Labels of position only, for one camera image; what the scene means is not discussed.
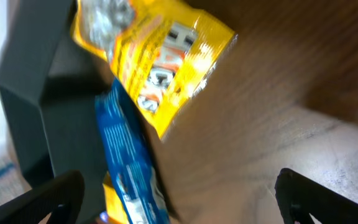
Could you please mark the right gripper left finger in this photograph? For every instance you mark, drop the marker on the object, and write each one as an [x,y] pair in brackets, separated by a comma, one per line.
[59,199]

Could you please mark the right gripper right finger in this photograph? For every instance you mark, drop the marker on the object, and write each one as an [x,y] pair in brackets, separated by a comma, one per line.
[301,200]

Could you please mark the yellow Hacks candy bag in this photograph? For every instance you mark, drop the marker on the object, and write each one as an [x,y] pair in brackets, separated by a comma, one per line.
[161,51]

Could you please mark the yellow snack packet under box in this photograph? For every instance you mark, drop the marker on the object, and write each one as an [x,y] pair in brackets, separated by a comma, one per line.
[115,212]

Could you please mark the blue snack bar wrapper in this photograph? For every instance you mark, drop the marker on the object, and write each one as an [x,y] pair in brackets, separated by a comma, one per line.
[130,165]

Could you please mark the dark green open box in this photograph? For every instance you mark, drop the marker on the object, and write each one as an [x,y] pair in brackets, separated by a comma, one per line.
[48,85]

